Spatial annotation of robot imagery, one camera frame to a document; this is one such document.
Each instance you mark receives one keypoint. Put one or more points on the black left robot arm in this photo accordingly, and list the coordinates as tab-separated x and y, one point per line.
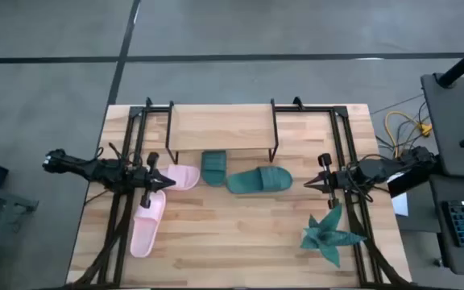
95	169

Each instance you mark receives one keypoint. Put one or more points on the black pole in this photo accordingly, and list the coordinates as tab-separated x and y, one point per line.
457	68

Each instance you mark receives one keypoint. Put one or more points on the grey desk with keyboard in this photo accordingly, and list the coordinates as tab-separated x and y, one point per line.
457	258

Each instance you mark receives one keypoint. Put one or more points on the black aluminium table frame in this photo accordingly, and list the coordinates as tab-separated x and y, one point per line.
316	109

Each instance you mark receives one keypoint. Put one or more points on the wooden shelf with black legs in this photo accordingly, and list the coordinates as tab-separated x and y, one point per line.
224	129

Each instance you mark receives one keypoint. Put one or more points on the green artificial plant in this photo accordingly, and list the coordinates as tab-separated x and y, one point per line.
328	237

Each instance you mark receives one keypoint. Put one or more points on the grey metal stand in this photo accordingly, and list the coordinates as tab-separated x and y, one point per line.
14	201

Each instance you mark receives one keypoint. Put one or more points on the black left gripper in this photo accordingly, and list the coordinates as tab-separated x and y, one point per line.
145	179

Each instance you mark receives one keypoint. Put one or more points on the white paper sheet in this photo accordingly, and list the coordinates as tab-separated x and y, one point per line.
400	205

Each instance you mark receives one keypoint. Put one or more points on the pink rubber slide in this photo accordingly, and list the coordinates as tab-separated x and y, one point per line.
145	229
185	177

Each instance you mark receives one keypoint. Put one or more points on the grey desk with pole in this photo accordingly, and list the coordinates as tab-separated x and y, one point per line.
453	121

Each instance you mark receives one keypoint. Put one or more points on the black diagonal bar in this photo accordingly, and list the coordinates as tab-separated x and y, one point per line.
413	179

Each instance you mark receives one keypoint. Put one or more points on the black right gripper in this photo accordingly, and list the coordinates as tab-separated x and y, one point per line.
334	180

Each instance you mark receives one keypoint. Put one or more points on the green rubber slide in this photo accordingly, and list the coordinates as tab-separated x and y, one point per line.
214	169
260	180

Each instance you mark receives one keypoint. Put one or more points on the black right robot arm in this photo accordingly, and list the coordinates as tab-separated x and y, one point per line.
377	167

